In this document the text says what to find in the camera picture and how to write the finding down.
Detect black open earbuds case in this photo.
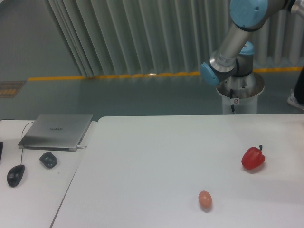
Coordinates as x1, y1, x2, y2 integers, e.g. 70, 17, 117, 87
39, 152, 57, 169

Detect white pleated curtain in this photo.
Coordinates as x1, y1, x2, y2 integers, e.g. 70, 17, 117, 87
46, 0, 304, 78

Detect black keyboard edge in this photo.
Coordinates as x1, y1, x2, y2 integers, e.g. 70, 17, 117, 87
0, 142, 4, 162

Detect brown egg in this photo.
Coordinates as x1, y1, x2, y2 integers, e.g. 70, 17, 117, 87
198, 190, 212, 209

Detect black computer mouse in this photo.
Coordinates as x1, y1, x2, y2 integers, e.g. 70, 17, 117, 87
7, 164, 25, 188

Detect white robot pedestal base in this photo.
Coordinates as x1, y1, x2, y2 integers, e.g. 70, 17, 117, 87
216, 72, 265, 114

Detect black cable on pedestal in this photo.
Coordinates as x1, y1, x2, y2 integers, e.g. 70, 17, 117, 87
229, 89, 237, 115

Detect silver closed laptop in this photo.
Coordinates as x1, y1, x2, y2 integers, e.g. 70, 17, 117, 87
19, 114, 93, 151

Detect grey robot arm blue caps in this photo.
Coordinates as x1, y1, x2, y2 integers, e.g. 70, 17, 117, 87
200, 0, 304, 86

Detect red bell pepper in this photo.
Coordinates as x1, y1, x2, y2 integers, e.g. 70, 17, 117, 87
241, 145, 266, 170

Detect black mouse cable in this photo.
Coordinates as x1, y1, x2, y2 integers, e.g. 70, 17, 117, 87
19, 121, 36, 166

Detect walking person white jacket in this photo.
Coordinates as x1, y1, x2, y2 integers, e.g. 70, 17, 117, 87
287, 69, 304, 111

